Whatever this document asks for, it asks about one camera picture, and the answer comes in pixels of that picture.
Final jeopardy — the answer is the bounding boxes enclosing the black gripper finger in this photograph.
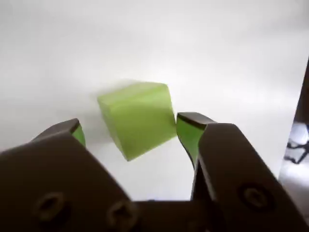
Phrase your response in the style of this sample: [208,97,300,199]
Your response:
[177,112,305,232]
[0,117,140,232]

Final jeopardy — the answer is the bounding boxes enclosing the office chair base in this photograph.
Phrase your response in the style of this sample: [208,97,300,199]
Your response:
[284,120,309,165]

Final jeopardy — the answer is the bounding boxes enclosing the green cube block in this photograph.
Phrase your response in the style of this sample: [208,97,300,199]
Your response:
[97,81,178,162]

